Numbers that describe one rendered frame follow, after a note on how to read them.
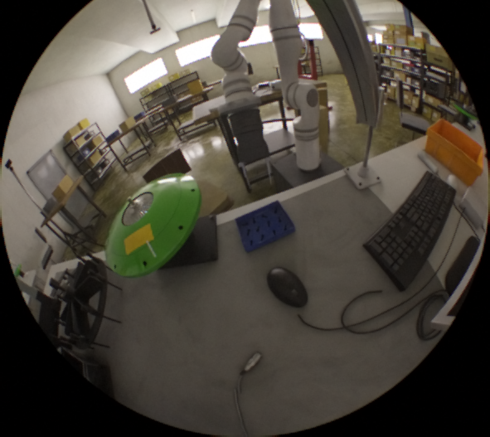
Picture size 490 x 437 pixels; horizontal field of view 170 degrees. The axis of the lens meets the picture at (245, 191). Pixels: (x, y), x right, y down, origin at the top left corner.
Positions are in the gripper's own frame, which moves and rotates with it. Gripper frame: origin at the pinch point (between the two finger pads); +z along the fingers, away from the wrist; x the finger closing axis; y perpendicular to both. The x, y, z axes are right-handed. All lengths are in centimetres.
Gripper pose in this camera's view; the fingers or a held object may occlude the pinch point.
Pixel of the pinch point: (260, 186)
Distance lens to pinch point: 39.4
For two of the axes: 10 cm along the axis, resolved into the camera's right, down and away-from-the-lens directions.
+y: 1.2, -2.9, 9.5
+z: 2.4, 9.4, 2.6
